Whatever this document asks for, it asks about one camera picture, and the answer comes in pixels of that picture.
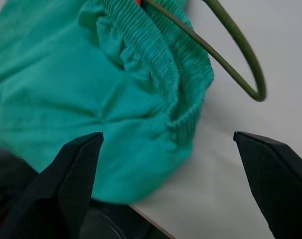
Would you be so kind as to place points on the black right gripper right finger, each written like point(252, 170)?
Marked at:
point(275, 184)

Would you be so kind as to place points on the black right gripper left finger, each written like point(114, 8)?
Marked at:
point(53, 189)

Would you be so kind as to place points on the green shorts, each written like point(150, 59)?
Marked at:
point(78, 87)

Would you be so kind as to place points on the blurry red object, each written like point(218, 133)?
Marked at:
point(138, 2)

